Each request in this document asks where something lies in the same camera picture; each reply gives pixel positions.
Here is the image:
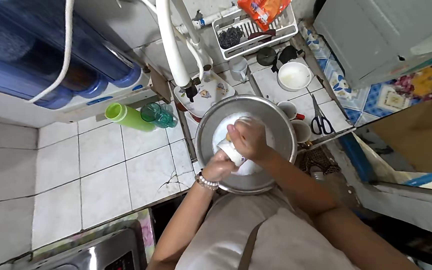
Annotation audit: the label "black handled scissors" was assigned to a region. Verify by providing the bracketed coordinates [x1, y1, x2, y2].
[310, 93, 335, 136]

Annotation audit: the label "brown cardboard sheet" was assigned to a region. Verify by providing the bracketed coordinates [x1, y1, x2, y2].
[370, 90, 432, 175]

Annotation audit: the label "floral patterned stove mat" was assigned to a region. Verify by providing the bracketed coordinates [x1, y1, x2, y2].
[31, 208, 157, 262]

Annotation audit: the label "white round bowl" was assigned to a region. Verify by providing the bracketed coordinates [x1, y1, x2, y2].
[277, 61, 313, 92]

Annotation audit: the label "person's right forearm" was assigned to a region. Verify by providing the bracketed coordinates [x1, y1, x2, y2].
[256, 148, 419, 270]

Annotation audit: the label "white hose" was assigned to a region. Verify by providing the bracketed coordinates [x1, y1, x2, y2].
[27, 0, 75, 104]

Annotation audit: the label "white tray with cartoon print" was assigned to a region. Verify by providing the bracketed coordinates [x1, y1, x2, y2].
[173, 69, 236, 118]

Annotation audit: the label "dark steel wool scrubber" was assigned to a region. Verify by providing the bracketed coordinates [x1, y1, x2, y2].
[218, 26, 244, 50]

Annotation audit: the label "blue floral patterned sheet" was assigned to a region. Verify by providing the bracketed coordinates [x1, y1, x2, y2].
[299, 21, 432, 127]

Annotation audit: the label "mug with golden handle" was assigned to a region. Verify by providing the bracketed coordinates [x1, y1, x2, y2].
[290, 119, 313, 148]

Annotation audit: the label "white cup with print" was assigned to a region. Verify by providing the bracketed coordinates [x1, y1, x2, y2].
[217, 138, 247, 167]

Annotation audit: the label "person's left hand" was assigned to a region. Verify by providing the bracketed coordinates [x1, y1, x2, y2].
[202, 149, 244, 183]

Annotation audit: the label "metal gas stove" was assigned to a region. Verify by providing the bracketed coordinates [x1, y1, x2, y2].
[17, 220, 147, 270]

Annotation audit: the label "dark round lid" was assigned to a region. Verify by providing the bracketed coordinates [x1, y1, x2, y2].
[256, 46, 278, 67]

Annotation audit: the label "white wall pipe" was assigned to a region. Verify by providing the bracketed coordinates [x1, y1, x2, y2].
[176, 5, 244, 34]

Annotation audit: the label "blue water filter unit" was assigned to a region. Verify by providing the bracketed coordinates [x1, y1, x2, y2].
[0, 0, 153, 122]

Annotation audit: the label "dark red scrub pad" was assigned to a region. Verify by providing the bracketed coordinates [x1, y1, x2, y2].
[247, 29, 277, 43]

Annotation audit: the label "clear glass mug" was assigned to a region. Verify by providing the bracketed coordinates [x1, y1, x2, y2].
[228, 56, 250, 83]

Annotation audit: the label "large metal basin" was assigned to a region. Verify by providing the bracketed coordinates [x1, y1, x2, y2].
[195, 94, 298, 196]

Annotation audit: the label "white faucet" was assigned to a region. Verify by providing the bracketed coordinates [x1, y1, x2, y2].
[155, 0, 214, 103]

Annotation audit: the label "white mug with red handle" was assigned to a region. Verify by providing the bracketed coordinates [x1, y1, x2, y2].
[277, 101, 305, 121]

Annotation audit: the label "person's right hand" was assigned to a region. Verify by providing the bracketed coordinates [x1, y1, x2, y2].
[227, 116, 272, 162]

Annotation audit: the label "person's body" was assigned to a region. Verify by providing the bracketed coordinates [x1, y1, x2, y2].
[175, 187, 361, 270]

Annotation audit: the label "teal transparent cup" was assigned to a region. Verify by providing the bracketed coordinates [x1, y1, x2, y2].
[140, 102, 178, 129]

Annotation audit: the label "light green plastic cup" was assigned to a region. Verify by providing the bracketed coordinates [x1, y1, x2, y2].
[104, 102, 157, 133]

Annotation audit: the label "orange plastic packet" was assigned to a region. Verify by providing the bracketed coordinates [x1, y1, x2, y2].
[237, 0, 292, 32]

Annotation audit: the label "grey cabinet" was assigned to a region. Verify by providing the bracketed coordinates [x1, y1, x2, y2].
[313, 0, 432, 90]

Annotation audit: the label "black strainer cup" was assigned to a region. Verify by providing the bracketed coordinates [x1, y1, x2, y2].
[271, 45, 306, 73]

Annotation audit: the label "white plastic rack basket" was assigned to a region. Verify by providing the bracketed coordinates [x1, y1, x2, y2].
[212, 2, 299, 61]

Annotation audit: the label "person's left forearm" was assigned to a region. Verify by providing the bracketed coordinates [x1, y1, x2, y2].
[146, 175, 218, 270]

